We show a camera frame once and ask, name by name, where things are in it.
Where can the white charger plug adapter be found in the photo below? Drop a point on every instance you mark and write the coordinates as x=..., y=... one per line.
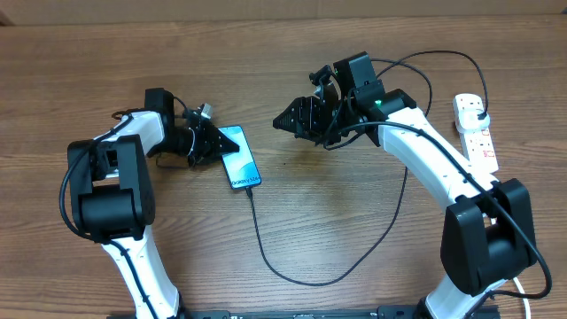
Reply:
x=468, y=121

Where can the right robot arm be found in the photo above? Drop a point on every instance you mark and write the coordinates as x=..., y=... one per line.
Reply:
x=488, y=234

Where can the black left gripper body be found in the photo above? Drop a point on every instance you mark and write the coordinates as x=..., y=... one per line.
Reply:
x=202, y=147

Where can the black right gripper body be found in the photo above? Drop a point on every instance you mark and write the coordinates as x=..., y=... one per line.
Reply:
x=323, y=122

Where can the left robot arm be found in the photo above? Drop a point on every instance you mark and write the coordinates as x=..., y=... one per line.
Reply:
x=106, y=195

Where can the white power strip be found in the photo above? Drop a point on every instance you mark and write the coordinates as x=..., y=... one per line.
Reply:
x=477, y=147

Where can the blue Samsung Galaxy smartphone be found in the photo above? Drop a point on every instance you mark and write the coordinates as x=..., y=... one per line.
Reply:
x=240, y=166

